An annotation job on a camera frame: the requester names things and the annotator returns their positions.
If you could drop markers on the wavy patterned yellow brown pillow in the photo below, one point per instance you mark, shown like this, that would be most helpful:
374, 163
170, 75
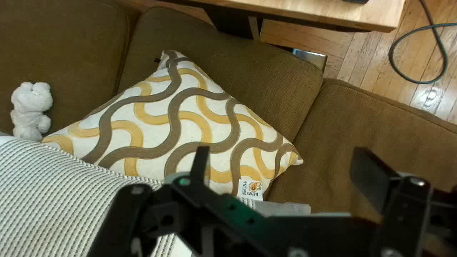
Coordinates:
180, 119

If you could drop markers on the grey white striped pillow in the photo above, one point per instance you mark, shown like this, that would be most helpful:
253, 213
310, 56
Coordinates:
47, 200

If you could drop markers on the white plush toy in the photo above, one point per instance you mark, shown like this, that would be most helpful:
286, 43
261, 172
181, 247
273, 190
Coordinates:
30, 107

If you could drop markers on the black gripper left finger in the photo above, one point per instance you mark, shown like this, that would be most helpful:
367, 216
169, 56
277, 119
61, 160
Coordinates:
143, 219

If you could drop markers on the brown fabric sofa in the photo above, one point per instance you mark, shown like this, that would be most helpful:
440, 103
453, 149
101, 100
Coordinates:
266, 86

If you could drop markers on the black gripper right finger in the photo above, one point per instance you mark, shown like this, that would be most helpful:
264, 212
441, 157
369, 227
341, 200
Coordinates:
404, 215

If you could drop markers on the shiny grey metal plate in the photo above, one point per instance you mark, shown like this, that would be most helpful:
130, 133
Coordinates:
311, 58

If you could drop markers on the light wooden table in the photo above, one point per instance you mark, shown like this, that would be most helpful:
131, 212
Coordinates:
323, 12

